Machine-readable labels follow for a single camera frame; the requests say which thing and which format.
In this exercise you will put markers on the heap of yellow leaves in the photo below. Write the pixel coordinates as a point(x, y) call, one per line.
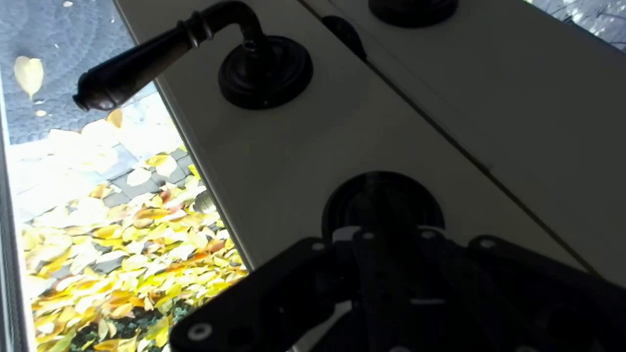
point(122, 264)

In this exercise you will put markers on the white glazed door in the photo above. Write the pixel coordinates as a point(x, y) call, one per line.
point(303, 151)

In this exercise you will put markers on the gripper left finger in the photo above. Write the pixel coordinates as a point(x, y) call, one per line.
point(274, 293)

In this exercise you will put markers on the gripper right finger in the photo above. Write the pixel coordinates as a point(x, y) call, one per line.
point(528, 293)

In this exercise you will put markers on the grey doormat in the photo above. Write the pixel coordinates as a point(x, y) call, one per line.
point(73, 44)

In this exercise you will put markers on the round dark door lock knob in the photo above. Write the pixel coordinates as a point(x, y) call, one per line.
point(381, 200)

